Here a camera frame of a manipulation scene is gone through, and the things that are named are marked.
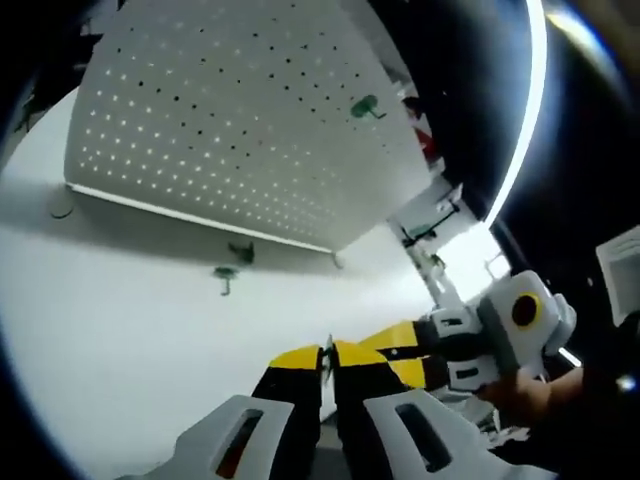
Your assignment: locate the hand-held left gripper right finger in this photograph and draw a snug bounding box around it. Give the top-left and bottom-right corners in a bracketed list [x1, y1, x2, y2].
[332, 339, 502, 480]

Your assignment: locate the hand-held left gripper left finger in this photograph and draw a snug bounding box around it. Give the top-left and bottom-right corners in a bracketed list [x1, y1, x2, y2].
[174, 343, 325, 480]

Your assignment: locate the ceiling light strip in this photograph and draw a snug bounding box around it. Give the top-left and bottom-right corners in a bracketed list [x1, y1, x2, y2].
[482, 0, 547, 229]

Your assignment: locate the white ribbed box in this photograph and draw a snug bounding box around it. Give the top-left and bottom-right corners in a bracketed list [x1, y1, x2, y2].
[594, 233, 640, 327]

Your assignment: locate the white metal frame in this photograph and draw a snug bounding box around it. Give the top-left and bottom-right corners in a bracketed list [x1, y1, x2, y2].
[388, 183, 469, 311]

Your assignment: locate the red and white object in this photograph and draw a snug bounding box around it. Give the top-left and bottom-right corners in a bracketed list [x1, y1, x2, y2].
[402, 96, 437, 157]

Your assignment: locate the person's right hand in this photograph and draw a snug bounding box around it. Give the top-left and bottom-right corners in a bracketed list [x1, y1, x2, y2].
[480, 368, 590, 432]

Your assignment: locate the white perforated mounting plate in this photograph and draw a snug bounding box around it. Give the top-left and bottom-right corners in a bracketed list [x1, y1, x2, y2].
[63, 0, 442, 257]

